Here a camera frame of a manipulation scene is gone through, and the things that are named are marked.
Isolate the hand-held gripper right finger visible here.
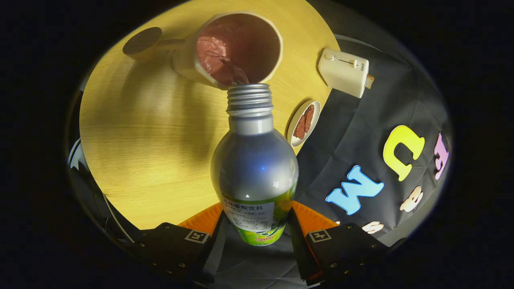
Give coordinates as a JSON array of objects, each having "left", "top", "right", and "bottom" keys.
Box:
[{"left": 287, "top": 201, "right": 390, "bottom": 286}]

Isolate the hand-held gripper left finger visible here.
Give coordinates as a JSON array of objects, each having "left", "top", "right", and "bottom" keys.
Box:
[{"left": 135, "top": 202, "right": 230, "bottom": 286}]

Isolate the silver bottle with green label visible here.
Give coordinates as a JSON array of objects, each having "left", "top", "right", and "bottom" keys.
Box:
[{"left": 210, "top": 83, "right": 300, "bottom": 246}]

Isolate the beige cup with handle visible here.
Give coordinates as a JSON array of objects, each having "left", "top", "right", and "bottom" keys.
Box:
[{"left": 122, "top": 11, "right": 284, "bottom": 90}]

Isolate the dark red juice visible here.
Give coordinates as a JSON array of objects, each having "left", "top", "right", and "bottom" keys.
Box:
[{"left": 197, "top": 35, "right": 249, "bottom": 85}]

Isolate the reddish brown meat slice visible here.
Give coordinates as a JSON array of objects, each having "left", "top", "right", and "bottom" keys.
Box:
[
  {"left": 304, "top": 104, "right": 315, "bottom": 133},
  {"left": 293, "top": 114, "right": 306, "bottom": 140}
]

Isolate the wooden table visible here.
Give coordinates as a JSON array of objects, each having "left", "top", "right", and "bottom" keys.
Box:
[{"left": 79, "top": 0, "right": 341, "bottom": 230}]

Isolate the white round plate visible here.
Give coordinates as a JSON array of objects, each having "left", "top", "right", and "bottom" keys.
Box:
[{"left": 287, "top": 100, "right": 321, "bottom": 148}]

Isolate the blue white object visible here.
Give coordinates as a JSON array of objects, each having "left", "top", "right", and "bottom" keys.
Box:
[{"left": 68, "top": 138, "right": 83, "bottom": 169}]

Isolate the white toaster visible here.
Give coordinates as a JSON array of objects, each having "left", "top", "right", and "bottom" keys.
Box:
[{"left": 318, "top": 48, "right": 370, "bottom": 99}]

